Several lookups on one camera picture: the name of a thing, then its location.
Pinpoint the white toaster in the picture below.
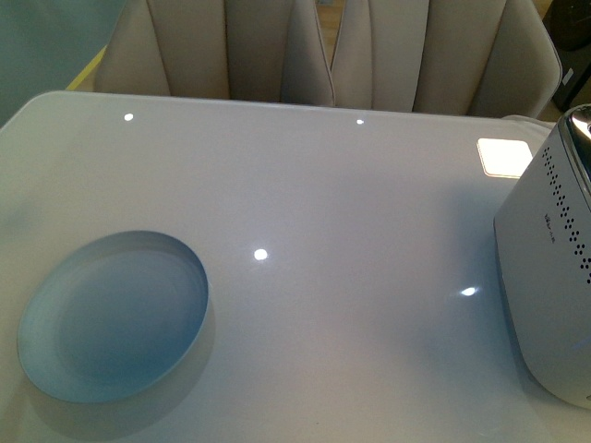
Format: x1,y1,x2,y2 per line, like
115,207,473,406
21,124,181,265
493,104,590,408

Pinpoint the light blue round plate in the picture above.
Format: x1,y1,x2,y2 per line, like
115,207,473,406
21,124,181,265
18,231,209,403

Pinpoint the dark furniture in background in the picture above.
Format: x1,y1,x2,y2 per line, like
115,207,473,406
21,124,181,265
543,0,590,111

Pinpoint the beige chair right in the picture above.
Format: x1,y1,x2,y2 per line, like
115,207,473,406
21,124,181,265
332,1,561,117

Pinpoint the beige chair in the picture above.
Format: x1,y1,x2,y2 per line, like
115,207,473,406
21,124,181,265
94,0,335,106
332,1,561,117

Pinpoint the beige chair left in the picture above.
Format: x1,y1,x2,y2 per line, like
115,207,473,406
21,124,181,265
94,0,335,106

